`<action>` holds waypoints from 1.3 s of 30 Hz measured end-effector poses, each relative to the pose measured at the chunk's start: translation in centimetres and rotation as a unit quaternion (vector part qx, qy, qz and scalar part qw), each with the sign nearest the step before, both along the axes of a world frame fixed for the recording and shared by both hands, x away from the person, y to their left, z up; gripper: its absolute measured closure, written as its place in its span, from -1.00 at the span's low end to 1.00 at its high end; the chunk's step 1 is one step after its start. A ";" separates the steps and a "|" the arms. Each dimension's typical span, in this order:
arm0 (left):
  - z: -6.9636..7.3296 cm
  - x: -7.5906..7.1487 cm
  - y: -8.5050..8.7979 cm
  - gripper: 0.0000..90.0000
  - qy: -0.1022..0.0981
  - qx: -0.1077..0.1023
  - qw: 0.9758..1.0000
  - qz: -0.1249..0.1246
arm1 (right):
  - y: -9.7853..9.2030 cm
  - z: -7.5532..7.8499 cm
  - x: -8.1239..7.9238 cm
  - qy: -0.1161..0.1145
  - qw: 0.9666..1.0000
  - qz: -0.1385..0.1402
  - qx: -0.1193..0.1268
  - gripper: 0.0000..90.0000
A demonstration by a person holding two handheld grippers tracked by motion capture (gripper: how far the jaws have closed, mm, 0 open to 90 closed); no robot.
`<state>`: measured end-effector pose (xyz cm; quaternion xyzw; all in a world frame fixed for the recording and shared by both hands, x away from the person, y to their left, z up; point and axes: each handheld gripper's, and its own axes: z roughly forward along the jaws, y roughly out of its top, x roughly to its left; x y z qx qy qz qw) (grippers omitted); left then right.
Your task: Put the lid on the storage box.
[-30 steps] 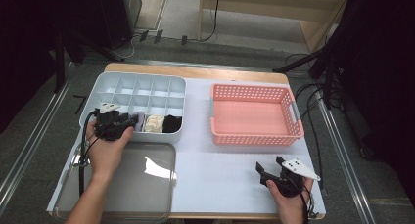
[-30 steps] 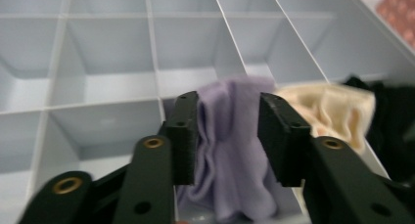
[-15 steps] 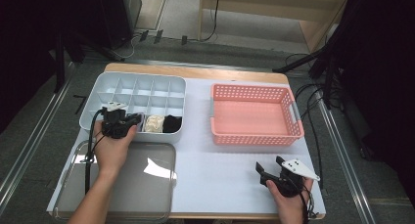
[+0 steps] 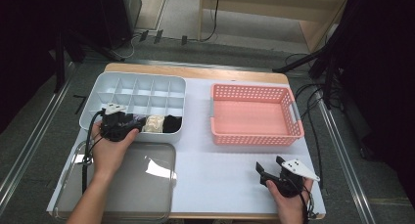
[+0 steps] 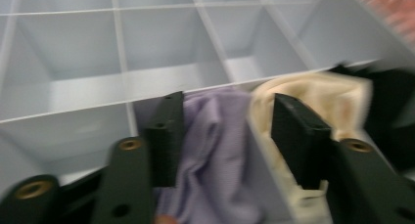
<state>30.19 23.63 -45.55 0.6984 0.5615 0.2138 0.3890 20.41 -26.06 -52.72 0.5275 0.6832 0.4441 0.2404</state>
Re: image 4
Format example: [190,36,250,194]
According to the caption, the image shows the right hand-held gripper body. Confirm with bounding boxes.
[259,158,321,199]

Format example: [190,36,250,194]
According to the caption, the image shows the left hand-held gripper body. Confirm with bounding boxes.
[99,102,136,143]

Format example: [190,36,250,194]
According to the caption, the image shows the cream sock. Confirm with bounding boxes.
[146,114,165,129]
[144,114,165,134]

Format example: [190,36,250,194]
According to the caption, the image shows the white divided storage box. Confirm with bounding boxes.
[78,71,188,144]

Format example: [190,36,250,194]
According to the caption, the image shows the black sock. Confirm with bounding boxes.
[161,114,183,134]
[164,114,183,130]

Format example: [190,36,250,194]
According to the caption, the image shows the silver metal tray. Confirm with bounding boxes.
[52,140,177,222]

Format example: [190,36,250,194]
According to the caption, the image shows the pink perforated plastic basket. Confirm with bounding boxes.
[209,83,306,147]

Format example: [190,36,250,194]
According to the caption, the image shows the person's right hand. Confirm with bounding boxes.
[265,177,315,224]

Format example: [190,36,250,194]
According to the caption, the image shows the person's left hand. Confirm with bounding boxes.
[90,120,140,183]

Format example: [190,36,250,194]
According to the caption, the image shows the wooden table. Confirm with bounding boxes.
[47,62,327,221]

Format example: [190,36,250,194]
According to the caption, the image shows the black tripod stand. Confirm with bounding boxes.
[53,27,126,94]
[272,37,348,111]

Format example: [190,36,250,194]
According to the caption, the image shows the black cabinet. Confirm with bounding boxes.
[97,0,144,51]

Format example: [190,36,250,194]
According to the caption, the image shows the dark curtain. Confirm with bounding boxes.
[0,0,109,135]
[339,0,415,208]

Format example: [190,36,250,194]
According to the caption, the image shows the wooden shelf unit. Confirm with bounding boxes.
[198,0,352,55]

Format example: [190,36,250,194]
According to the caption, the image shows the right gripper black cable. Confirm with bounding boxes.
[292,179,320,224]

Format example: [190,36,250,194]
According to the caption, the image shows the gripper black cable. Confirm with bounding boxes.
[81,110,106,196]
[292,179,320,224]

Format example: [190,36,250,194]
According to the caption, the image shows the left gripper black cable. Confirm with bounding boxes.
[81,110,106,196]

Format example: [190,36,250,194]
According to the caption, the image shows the black floor cables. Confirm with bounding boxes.
[285,52,344,190]

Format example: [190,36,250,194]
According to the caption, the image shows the metal floor rail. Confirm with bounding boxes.
[0,62,77,215]
[317,90,378,224]
[81,56,290,73]

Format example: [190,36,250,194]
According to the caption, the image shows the white floor cable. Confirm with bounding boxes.
[111,33,142,62]

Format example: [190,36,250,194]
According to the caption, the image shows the black hanging cable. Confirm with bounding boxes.
[200,0,222,43]

